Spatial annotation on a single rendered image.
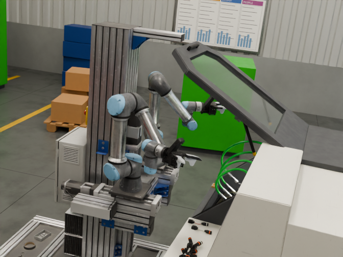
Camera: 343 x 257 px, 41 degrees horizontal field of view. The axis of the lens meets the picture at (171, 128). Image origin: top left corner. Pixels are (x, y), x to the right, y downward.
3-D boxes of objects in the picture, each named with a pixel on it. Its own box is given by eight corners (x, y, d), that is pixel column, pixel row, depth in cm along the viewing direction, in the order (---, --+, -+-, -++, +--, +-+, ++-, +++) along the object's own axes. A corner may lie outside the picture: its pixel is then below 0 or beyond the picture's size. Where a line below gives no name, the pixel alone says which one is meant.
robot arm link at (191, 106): (179, 110, 351) (180, 99, 348) (193, 110, 354) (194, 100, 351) (181, 113, 344) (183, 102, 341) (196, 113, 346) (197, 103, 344)
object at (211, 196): (212, 199, 345) (214, 180, 340) (217, 201, 344) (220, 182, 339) (187, 240, 289) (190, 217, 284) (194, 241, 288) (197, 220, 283)
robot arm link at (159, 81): (162, 74, 316) (202, 125, 335) (160, 71, 326) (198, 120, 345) (149, 85, 317) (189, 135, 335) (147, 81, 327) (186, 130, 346)
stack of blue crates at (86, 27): (60, 85, 931) (62, 25, 892) (71, 81, 976) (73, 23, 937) (118, 95, 905) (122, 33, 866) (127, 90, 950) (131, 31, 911)
